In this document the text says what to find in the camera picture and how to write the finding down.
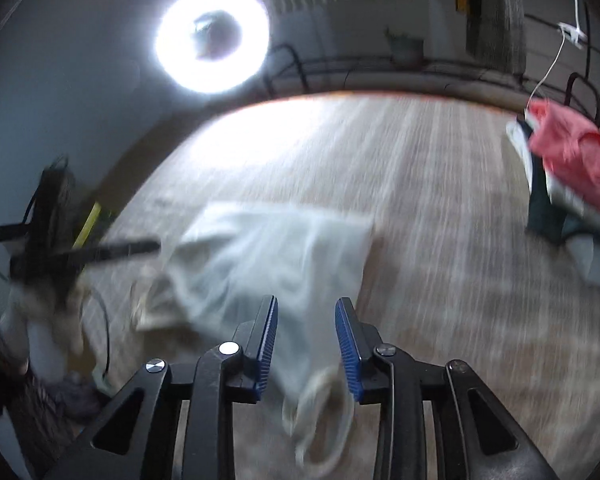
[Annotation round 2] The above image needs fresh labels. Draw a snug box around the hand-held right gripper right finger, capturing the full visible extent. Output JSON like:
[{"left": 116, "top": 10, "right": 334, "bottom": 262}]
[{"left": 334, "top": 297, "right": 561, "bottom": 480}]

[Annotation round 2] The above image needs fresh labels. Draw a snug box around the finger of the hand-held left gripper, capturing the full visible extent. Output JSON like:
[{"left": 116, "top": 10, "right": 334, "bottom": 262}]
[{"left": 55, "top": 239, "right": 162, "bottom": 270}]

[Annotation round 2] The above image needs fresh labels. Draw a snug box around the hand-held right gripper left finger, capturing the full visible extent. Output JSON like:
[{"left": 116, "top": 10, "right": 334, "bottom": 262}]
[{"left": 55, "top": 295, "right": 279, "bottom": 480}]

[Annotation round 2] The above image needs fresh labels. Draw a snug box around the white camisole top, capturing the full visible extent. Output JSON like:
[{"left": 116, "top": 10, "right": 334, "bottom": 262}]
[{"left": 134, "top": 201, "right": 377, "bottom": 478}]

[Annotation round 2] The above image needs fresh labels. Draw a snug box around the person's left hand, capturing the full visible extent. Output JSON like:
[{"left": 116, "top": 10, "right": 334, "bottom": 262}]
[{"left": 2, "top": 285, "right": 85, "bottom": 378}]

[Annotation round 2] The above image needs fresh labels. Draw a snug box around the yellow and black bag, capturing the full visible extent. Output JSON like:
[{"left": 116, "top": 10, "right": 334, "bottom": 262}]
[{"left": 22, "top": 156, "right": 113, "bottom": 261}]

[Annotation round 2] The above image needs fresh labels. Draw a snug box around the blue cloth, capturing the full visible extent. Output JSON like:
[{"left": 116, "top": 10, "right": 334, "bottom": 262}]
[{"left": 55, "top": 369, "right": 112, "bottom": 423}]

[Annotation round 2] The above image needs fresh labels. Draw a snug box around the phone holder on gooseneck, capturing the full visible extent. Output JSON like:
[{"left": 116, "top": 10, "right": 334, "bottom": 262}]
[{"left": 192, "top": 10, "right": 226, "bottom": 58}]

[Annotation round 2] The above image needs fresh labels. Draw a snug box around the dark folded garment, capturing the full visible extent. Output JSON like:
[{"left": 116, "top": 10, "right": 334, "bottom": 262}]
[{"left": 524, "top": 149, "right": 598, "bottom": 250}]

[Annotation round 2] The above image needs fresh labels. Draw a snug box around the light grey folded garment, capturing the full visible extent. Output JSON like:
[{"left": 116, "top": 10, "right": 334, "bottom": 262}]
[{"left": 564, "top": 230, "right": 600, "bottom": 283}]

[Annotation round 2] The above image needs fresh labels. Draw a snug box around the white folded garment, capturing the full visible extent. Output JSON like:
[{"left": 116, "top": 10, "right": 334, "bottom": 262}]
[{"left": 505, "top": 112, "right": 538, "bottom": 157}]

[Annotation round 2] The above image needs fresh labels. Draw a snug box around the pink folded garment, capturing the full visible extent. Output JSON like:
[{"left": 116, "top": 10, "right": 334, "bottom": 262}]
[{"left": 526, "top": 98, "right": 600, "bottom": 231}]

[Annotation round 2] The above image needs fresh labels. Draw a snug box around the grey plaid coat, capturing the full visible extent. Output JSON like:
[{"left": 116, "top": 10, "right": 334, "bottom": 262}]
[{"left": 464, "top": 0, "right": 529, "bottom": 75}]

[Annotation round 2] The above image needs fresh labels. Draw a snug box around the black cable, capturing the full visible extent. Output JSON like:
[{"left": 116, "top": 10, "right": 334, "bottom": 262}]
[{"left": 80, "top": 284, "right": 115, "bottom": 391}]

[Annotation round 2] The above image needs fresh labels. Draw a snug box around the round ring light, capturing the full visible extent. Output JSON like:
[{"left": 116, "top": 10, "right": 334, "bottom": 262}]
[{"left": 154, "top": 0, "right": 271, "bottom": 96}]

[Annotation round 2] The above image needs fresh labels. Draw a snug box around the white lamp cable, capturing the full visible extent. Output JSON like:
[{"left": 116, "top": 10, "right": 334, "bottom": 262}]
[{"left": 526, "top": 35, "right": 568, "bottom": 113}]

